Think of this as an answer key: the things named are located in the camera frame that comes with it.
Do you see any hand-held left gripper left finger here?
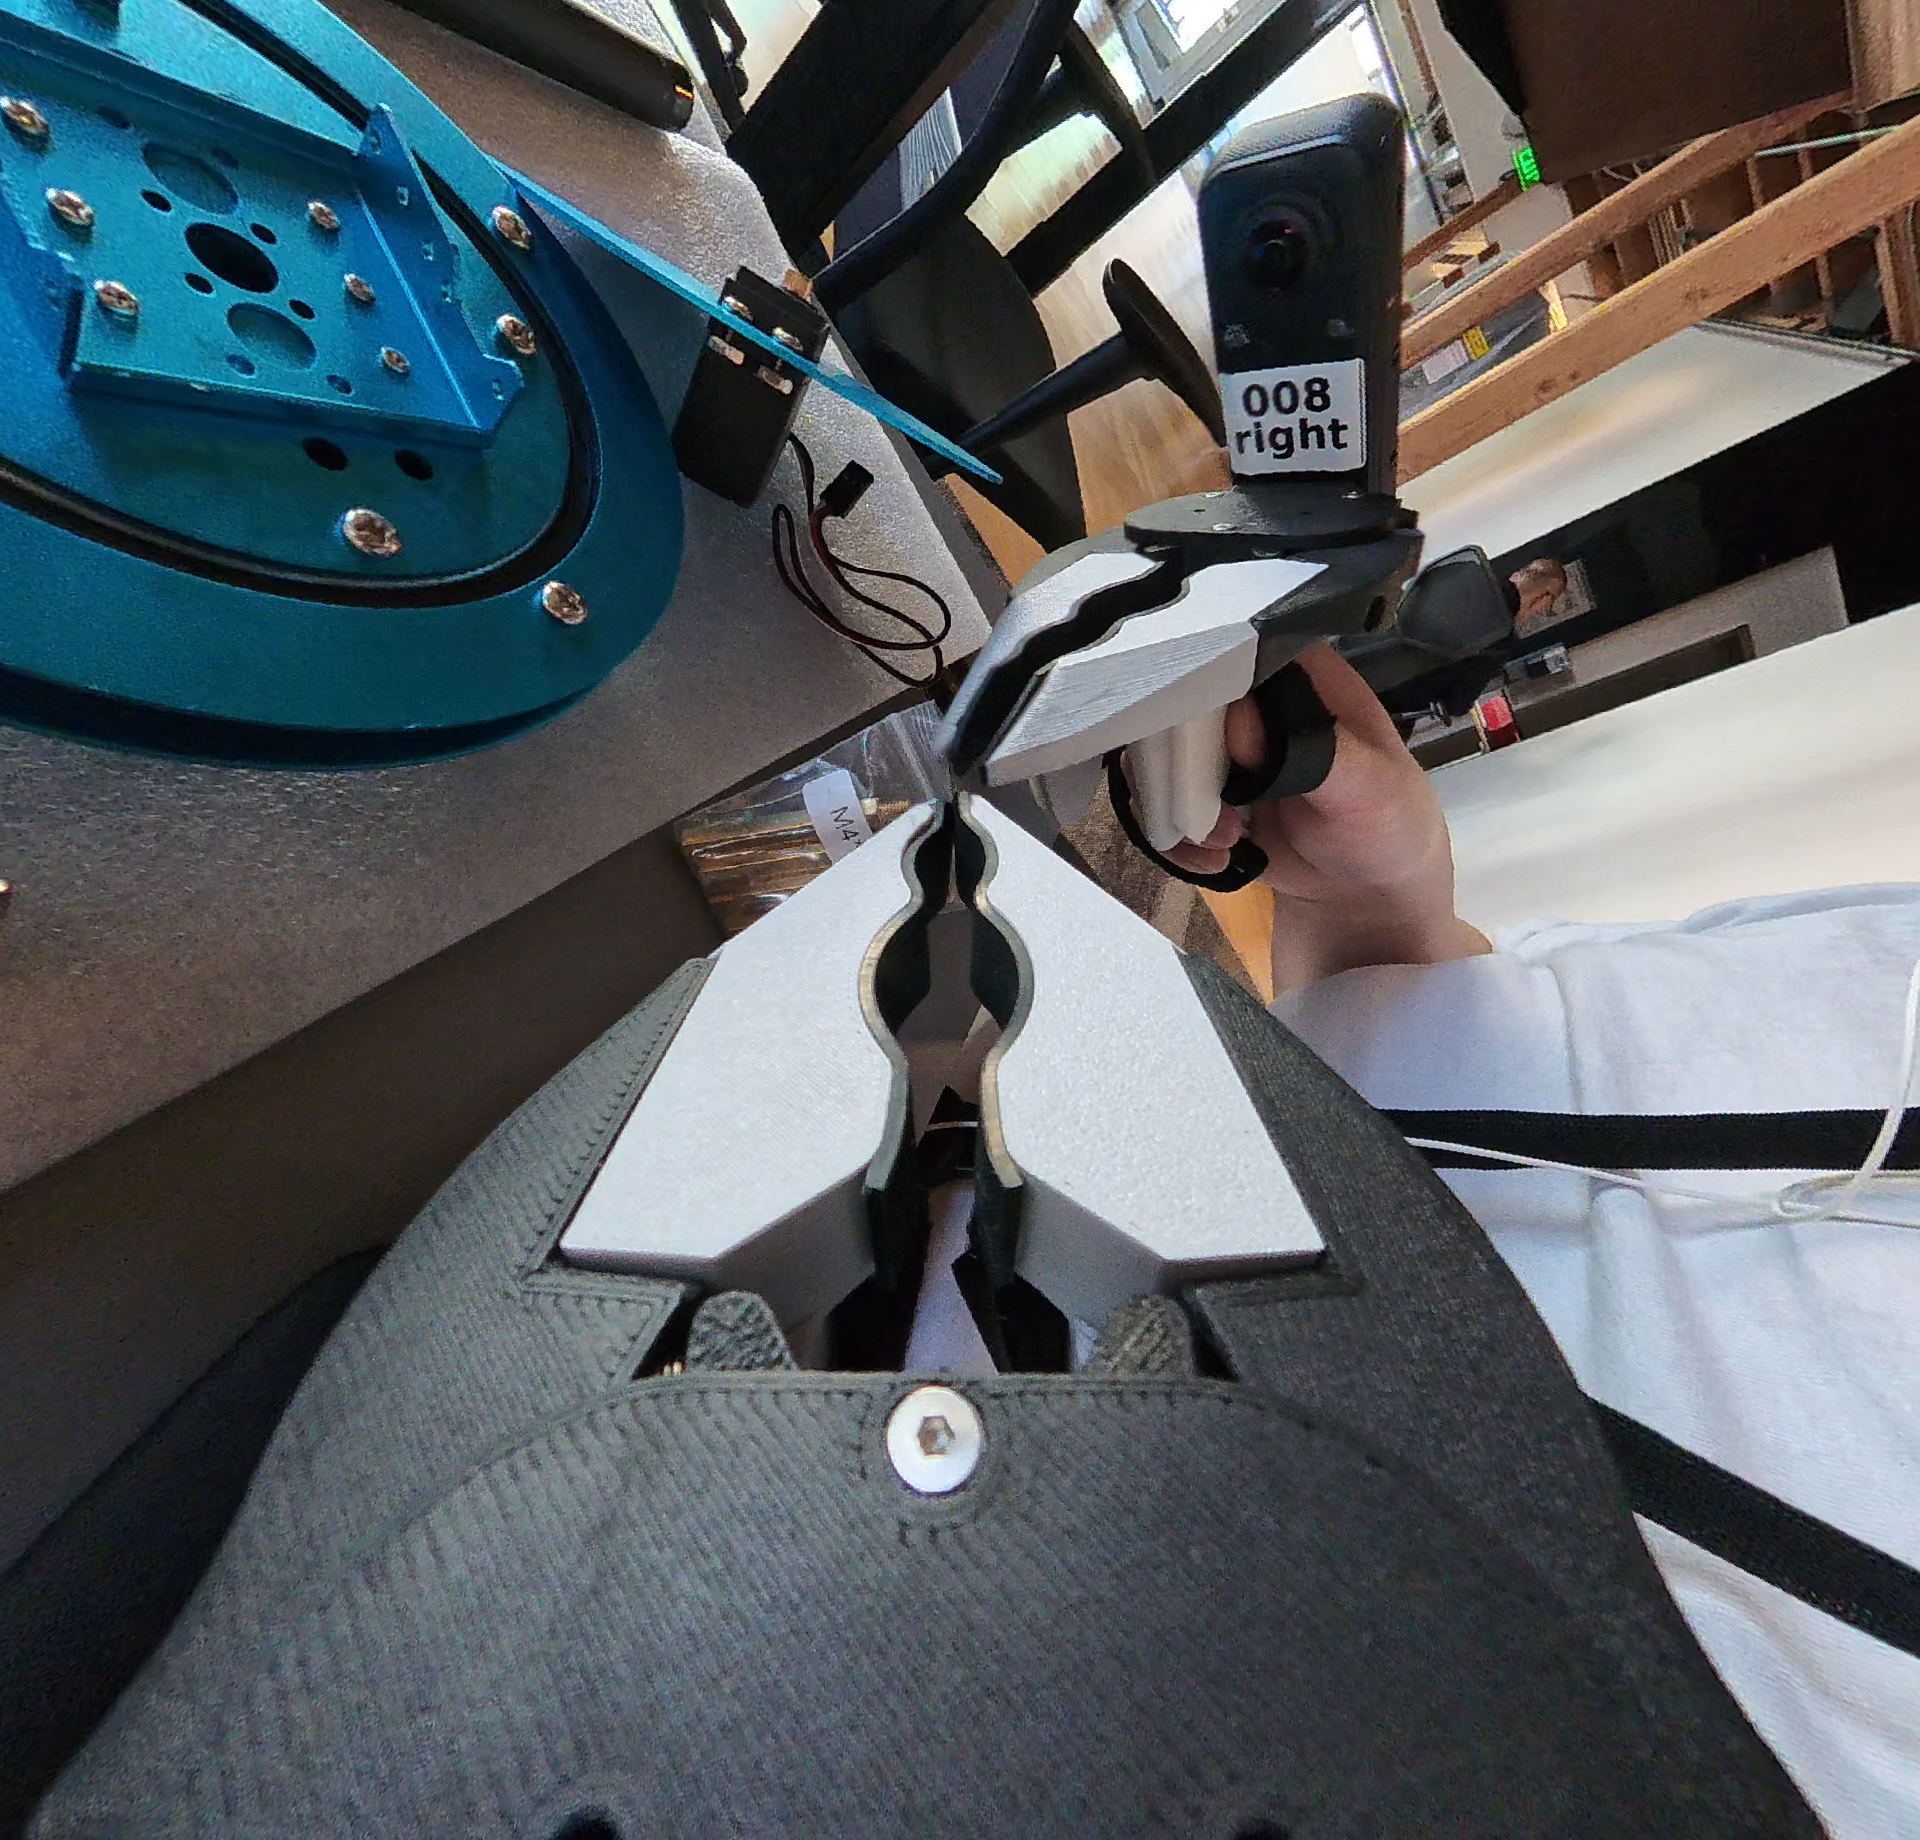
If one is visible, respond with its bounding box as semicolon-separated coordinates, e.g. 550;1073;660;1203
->
558;796;963;1368

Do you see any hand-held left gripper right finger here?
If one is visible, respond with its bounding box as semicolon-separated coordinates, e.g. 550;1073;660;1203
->
960;795;1331;1368

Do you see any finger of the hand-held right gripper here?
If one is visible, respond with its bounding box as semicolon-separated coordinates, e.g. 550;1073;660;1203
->
977;562;1335;792
934;546;1195;781

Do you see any clear bag of brass standoffs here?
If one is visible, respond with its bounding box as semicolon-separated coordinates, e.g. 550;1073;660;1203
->
675;715;963;935

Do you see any person's right forearm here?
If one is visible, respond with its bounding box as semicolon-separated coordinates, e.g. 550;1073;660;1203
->
1266;888;1494;1006

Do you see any grey desk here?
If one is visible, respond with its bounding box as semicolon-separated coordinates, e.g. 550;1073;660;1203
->
0;670;963;1573

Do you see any person's right hand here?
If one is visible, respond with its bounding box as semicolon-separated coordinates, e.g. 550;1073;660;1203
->
1163;647;1460;918

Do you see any black office chair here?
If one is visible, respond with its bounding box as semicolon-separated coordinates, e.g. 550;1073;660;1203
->
1342;546;1525;733

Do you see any black chair armrest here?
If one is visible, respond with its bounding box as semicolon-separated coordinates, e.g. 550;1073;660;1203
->
938;256;1236;484

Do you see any blue disc with black servo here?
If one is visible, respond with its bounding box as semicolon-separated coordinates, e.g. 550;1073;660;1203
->
501;167;1003;510

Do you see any wooden rack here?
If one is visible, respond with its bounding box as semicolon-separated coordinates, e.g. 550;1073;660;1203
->
1396;85;1920;484

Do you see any white foam mat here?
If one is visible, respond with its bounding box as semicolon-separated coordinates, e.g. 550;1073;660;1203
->
0;0;1021;1199

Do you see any blue round metal base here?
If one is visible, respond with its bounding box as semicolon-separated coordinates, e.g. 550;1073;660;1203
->
0;0;690;770

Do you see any person's white shirt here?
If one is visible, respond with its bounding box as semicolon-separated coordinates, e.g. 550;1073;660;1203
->
1276;880;1920;1840

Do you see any brown box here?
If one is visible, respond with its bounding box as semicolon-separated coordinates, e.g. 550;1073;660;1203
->
1478;0;1861;183

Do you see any red black servo cable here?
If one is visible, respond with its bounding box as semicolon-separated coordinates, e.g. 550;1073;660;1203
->
769;438;953;694

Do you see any black shoulder strap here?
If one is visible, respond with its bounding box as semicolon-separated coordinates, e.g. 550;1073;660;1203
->
1381;1104;1920;1174
1591;1398;1920;1663

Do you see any black frame table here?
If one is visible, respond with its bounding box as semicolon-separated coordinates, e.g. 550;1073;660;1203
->
615;0;1442;314

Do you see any thin white cord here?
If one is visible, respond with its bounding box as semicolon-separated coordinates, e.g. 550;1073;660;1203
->
1402;956;1920;1223

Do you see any black handle screwdriver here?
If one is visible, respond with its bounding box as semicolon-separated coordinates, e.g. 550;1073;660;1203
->
226;0;699;132

